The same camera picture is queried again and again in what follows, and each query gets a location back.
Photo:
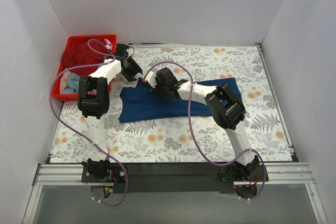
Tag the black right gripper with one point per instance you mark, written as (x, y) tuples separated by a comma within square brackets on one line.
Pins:
[(159, 83)]

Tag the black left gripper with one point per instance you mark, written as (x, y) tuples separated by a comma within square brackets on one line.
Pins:
[(132, 67)]

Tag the blue Mickey Mouse t-shirt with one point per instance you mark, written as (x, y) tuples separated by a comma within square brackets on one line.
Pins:
[(140, 103)]

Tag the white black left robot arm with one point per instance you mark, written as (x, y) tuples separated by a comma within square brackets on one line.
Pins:
[(93, 93)]

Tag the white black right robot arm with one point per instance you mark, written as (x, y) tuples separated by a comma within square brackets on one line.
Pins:
[(225, 107)]

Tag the floral patterned table mat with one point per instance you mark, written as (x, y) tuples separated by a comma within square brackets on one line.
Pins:
[(182, 139)]

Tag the dark red t-shirt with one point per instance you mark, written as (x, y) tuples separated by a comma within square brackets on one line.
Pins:
[(78, 53)]

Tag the light blue t-shirt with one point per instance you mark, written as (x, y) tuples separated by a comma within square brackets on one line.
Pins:
[(69, 83)]

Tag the red plastic bin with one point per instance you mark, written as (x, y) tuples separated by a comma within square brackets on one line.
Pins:
[(73, 97)]

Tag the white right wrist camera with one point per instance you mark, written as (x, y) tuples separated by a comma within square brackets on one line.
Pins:
[(150, 79)]

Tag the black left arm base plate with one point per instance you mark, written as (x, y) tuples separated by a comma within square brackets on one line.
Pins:
[(102, 172)]

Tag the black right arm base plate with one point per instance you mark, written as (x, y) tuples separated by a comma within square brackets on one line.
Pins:
[(237, 173)]

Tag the aluminium frame rail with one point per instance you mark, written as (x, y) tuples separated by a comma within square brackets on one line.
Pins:
[(174, 193)]

